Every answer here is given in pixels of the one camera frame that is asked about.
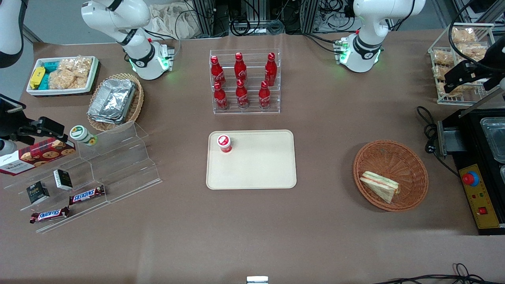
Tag small black carton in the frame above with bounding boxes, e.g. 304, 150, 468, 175
53, 169, 74, 191
26, 181, 51, 205

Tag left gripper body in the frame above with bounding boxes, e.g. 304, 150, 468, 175
484, 37, 505, 91

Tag black right base cable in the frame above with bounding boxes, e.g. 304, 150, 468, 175
143, 11, 198, 60

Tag clear bag of rice crackers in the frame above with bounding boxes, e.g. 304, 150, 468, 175
49, 56, 94, 90

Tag triangle sandwich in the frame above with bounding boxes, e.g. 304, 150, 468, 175
359, 171, 400, 204

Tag black left base cable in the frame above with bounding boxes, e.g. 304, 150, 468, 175
303, 32, 344, 54

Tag beige cloth bag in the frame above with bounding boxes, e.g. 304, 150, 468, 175
149, 3, 198, 39

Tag clear acrylic stepped shelf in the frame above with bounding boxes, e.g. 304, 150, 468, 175
3, 121, 163, 234

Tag yellow control panel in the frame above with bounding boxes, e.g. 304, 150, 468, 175
458, 163, 502, 230

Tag beige plastic tray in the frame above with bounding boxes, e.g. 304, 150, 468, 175
206, 129, 297, 190

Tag aluminium frame post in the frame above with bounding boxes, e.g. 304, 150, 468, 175
192, 0, 216, 38
301, 0, 319, 34

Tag red tartan cookie box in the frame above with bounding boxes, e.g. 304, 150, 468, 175
0, 138, 77, 176

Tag teal snack packet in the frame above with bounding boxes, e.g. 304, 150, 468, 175
39, 61, 60, 91

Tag black floor cable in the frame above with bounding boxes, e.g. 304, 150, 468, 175
372, 263, 505, 284

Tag black sealing machine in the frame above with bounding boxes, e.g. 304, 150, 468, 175
436, 88, 505, 236

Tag oval tan wicker basket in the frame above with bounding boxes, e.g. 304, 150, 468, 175
87, 73, 144, 133

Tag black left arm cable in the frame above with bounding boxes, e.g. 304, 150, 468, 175
449, 0, 505, 74

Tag green lidded yogurt cup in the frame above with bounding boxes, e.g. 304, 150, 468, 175
69, 125, 97, 147

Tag white wire rack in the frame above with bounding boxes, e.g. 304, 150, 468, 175
428, 23, 496, 106

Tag stacked foil containers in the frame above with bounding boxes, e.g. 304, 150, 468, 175
87, 78, 136, 125

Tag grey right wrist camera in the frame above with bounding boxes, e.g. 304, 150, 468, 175
0, 140, 17, 157

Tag clear acrylic bottle rack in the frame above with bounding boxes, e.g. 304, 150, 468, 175
209, 49, 281, 115

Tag red lidded yogurt cup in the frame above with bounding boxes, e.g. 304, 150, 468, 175
216, 134, 233, 153

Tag bagged fried snack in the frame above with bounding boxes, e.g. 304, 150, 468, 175
438, 80, 474, 97
432, 65, 451, 82
433, 50, 455, 66
458, 42, 488, 62
451, 27, 477, 44

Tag white plastic bin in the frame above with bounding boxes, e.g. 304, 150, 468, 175
26, 56, 99, 97

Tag round brown wicker basket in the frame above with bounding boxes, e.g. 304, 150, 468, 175
353, 140, 429, 213

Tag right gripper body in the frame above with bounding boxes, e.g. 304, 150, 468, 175
0, 95, 30, 140

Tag red cola bottle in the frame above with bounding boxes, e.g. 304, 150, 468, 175
210, 55, 227, 88
213, 81, 229, 110
235, 79, 250, 110
258, 81, 272, 110
234, 52, 248, 83
264, 52, 278, 87

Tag yellow snack packet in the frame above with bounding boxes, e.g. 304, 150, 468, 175
30, 67, 46, 90

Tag brown snickers bar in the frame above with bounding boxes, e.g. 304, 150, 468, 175
69, 185, 106, 206
30, 206, 71, 224

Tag black base cable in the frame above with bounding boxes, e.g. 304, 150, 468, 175
303, 32, 344, 54
143, 11, 198, 60

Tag black cable bundle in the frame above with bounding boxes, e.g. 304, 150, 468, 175
228, 0, 285, 37

